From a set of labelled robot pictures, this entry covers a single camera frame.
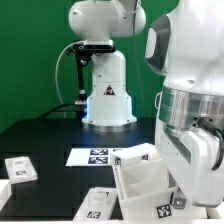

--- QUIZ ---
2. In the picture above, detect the white cabinet door panel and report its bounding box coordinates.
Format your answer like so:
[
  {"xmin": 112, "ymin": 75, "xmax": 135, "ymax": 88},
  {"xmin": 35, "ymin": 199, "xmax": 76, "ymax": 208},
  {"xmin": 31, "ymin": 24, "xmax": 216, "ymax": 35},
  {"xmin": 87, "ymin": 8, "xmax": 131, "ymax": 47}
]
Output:
[
  {"xmin": 73, "ymin": 187, "xmax": 117, "ymax": 221},
  {"xmin": 5, "ymin": 156, "xmax": 38, "ymax": 184}
]

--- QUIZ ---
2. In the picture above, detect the white cabinet top block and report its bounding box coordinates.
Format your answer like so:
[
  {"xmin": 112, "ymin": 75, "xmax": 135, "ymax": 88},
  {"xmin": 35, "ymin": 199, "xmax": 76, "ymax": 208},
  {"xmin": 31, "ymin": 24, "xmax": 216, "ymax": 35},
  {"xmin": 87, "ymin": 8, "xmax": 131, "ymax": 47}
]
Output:
[{"xmin": 110, "ymin": 143, "xmax": 160, "ymax": 168}]

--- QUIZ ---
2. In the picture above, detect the black base cable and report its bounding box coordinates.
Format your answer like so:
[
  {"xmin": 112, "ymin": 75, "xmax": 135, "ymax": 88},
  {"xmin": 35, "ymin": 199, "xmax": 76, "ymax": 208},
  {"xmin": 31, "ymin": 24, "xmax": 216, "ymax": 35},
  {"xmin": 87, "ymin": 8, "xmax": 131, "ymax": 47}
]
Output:
[{"xmin": 38, "ymin": 101, "xmax": 88, "ymax": 120}]

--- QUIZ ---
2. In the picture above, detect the white cabinet body box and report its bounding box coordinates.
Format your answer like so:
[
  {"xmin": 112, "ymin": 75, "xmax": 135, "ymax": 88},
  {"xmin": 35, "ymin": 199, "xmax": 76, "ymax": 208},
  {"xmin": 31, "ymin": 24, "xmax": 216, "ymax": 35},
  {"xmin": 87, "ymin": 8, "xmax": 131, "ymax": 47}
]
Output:
[{"xmin": 113, "ymin": 159, "xmax": 184, "ymax": 221}]

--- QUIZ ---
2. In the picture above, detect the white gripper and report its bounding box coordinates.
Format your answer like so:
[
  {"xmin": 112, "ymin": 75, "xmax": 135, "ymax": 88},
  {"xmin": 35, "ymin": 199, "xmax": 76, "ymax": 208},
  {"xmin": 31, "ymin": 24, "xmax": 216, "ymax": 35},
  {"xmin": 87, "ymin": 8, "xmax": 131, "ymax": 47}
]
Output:
[{"xmin": 155, "ymin": 119, "xmax": 224, "ymax": 210}]

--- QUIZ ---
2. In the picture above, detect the white sheet with markers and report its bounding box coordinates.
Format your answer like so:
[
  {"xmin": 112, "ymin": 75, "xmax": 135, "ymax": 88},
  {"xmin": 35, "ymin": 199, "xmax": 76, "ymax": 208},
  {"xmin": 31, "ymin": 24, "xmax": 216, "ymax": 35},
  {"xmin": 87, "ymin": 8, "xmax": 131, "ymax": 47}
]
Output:
[{"xmin": 66, "ymin": 148, "xmax": 119, "ymax": 167}]

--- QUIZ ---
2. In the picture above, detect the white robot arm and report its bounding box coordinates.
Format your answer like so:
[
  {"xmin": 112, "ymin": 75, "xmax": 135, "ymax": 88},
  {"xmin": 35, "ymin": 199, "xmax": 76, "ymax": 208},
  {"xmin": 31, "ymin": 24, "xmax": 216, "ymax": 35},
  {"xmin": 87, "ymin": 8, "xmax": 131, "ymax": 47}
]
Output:
[{"xmin": 69, "ymin": 0, "xmax": 224, "ymax": 207}]

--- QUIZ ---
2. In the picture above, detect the white cabinet door panel front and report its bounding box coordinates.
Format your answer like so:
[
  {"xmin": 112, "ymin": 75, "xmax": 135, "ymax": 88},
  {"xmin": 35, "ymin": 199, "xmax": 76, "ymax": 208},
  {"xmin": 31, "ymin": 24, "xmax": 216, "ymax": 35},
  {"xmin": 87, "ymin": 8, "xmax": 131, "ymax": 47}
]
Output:
[{"xmin": 73, "ymin": 187, "xmax": 117, "ymax": 221}]

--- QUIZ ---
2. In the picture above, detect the black camera on stand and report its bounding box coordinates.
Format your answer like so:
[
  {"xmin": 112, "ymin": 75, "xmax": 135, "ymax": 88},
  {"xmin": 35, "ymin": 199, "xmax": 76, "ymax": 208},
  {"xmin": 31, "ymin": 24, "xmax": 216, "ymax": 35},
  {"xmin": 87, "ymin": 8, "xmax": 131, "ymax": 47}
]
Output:
[{"xmin": 66, "ymin": 40, "xmax": 116, "ymax": 101}]

